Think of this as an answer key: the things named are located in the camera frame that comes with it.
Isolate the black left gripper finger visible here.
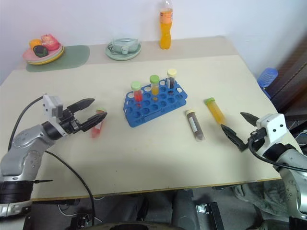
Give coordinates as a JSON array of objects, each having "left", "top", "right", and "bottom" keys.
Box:
[
  {"left": 66, "top": 97, "right": 95, "bottom": 114},
  {"left": 80, "top": 111, "right": 108, "bottom": 133}
]

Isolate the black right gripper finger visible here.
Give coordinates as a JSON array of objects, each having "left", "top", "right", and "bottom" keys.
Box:
[
  {"left": 240, "top": 112, "right": 260, "bottom": 127},
  {"left": 220, "top": 124, "right": 247, "bottom": 152}
]

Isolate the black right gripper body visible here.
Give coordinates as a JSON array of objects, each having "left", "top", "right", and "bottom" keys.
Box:
[{"left": 239, "top": 129, "right": 266, "bottom": 153}]

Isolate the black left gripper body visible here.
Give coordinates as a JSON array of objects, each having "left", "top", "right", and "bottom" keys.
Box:
[{"left": 59, "top": 107, "right": 84, "bottom": 135}]

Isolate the red tube green cap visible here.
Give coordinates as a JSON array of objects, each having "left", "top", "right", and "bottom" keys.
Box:
[
  {"left": 130, "top": 80, "right": 144, "bottom": 109},
  {"left": 90, "top": 108, "right": 107, "bottom": 139}
]

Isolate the orange tube green cap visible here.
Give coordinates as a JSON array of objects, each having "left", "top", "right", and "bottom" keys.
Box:
[
  {"left": 204, "top": 97, "right": 227, "bottom": 126},
  {"left": 149, "top": 74, "right": 161, "bottom": 101}
]

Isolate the dark tube cream cap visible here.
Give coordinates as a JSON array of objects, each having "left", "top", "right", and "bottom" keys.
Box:
[
  {"left": 184, "top": 109, "right": 206, "bottom": 143},
  {"left": 166, "top": 68, "right": 178, "bottom": 95}
]

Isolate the blue test tube rack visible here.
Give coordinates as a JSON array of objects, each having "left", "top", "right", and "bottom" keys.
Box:
[{"left": 122, "top": 79, "right": 189, "bottom": 128}]

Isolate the green placemat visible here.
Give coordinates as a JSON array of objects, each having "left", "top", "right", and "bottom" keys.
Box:
[{"left": 25, "top": 45, "right": 91, "bottom": 73}]

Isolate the yellow plate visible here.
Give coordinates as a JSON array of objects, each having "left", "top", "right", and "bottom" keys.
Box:
[{"left": 25, "top": 47, "right": 66, "bottom": 66}]

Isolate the pale green plate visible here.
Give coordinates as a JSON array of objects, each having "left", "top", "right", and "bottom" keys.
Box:
[{"left": 105, "top": 39, "right": 142, "bottom": 61}]

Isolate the dark wooden furniture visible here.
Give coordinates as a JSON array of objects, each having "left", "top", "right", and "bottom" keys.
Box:
[{"left": 263, "top": 31, "right": 307, "bottom": 122}]

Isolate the grey fabric under table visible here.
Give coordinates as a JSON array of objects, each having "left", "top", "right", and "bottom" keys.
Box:
[{"left": 231, "top": 179, "right": 290, "bottom": 216}]

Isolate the dark green toy food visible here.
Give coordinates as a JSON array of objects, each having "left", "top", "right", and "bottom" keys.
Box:
[{"left": 33, "top": 45, "right": 49, "bottom": 58}]

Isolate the pale green pouch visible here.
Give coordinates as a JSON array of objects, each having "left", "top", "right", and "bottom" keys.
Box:
[{"left": 106, "top": 37, "right": 140, "bottom": 55}]

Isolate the pink toy food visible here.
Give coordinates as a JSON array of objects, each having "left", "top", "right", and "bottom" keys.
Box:
[{"left": 40, "top": 34, "right": 60, "bottom": 51}]

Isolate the pink plate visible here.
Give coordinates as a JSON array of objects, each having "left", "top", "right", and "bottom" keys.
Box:
[{"left": 22, "top": 44, "right": 64, "bottom": 64}]

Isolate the orange toy food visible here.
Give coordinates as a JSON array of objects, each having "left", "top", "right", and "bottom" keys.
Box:
[{"left": 29, "top": 39, "right": 43, "bottom": 50}]

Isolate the orange soda bottle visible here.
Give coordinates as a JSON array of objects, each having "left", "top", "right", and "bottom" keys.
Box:
[{"left": 158, "top": 0, "right": 174, "bottom": 51}]

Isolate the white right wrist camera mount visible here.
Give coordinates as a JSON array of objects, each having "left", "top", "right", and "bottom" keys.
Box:
[{"left": 255, "top": 113, "right": 293, "bottom": 150}]

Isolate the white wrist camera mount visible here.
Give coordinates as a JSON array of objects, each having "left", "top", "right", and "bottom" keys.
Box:
[
  {"left": 42, "top": 94, "right": 64, "bottom": 119},
  {"left": 255, "top": 113, "right": 293, "bottom": 150}
]

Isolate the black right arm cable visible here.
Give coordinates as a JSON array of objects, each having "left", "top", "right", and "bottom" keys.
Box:
[{"left": 248, "top": 131, "right": 307, "bottom": 172}]

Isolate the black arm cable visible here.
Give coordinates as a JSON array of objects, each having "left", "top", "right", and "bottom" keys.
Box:
[
  {"left": 8, "top": 94, "right": 96, "bottom": 226},
  {"left": 248, "top": 131, "right": 307, "bottom": 172}
]

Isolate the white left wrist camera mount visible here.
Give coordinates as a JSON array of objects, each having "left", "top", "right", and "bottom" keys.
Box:
[{"left": 42, "top": 94, "right": 64, "bottom": 119}]

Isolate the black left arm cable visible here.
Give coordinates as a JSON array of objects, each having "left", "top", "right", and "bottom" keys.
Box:
[{"left": 8, "top": 94, "right": 96, "bottom": 226}]

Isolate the black metal bracket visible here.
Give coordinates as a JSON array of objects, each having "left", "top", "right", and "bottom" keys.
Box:
[{"left": 195, "top": 202, "right": 226, "bottom": 230}]

